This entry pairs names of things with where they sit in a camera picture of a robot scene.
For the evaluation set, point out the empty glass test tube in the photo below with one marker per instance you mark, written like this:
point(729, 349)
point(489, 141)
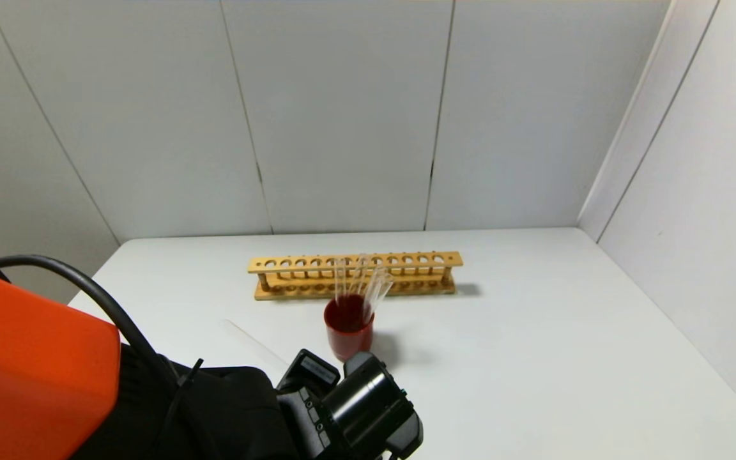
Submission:
point(377, 297)
point(373, 281)
point(355, 275)

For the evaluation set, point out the test tube with yellow pigment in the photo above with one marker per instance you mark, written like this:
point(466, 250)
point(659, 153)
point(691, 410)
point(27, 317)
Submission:
point(339, 281)

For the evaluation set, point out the wooden test tube rack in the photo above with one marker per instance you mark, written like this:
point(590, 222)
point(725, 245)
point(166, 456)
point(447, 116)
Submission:
point(419, 259)

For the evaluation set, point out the test tube with red pigment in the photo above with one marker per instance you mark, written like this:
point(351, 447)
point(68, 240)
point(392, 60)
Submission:
point(259, 345)

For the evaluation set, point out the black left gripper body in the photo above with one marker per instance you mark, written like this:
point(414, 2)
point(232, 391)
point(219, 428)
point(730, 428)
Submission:
point(312, 368)

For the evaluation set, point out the orange and black left arm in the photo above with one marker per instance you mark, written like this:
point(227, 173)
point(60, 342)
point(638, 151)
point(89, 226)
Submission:
point(23, 364)

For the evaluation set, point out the red plastic cup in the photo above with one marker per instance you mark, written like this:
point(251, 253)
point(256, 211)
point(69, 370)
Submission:
point(350, 332)

